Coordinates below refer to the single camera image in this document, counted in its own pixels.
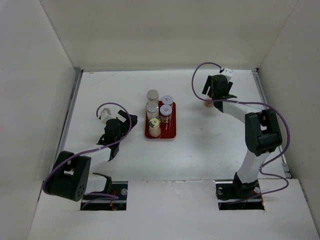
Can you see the grey-lid jar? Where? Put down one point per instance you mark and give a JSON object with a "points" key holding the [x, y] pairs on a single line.
{"points": [[167, 100], [165, 113]]}

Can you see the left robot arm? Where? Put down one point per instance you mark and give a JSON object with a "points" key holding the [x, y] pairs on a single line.
{"points": [[69, 176]]}

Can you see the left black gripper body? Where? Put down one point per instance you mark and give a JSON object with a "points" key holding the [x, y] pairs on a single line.
{"points": [[124, 128]]}

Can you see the silver-lid blue-label bottle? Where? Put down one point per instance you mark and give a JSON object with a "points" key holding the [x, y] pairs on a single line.
{"points": [[153, 96]]}

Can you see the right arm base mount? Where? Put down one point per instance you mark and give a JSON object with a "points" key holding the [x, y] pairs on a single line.
{"points": [[232, 195]]}

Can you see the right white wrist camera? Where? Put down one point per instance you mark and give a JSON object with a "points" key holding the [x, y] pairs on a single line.
{"points": [[227, 72]]}

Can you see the red rectangular tray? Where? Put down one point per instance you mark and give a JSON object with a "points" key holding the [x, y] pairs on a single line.
{"points": [[168, 130]]}

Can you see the pink-lid spice bottle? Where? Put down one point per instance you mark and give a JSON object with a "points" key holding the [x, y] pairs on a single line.
{"points": [[208, 103]]}

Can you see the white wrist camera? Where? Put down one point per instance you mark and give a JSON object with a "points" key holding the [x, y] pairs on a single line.
{"points": [[227, 72], [105, 115]]}

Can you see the tall silver-lid beige bottle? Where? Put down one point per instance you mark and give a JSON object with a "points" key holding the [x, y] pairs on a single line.
{"points": [[152, 110]]}

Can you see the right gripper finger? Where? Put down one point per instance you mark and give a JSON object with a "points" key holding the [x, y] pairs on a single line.
{"points": [[229, 86], [207, 87]]}

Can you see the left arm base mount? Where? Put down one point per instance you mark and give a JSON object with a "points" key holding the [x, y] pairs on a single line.
{"points": [[104, 194]]}

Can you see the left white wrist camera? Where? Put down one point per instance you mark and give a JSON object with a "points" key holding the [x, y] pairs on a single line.
{"points": [[105, 115]]}

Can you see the yellow-lid spice bottle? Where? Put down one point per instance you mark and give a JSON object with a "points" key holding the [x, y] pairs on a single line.
{"points": [[154, 127]]}

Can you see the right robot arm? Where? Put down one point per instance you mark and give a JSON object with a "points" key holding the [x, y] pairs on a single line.
{"points": [[262, 137]]}

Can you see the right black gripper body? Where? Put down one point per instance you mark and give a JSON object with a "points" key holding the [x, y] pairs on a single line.
{"points": [[213, 95]]}

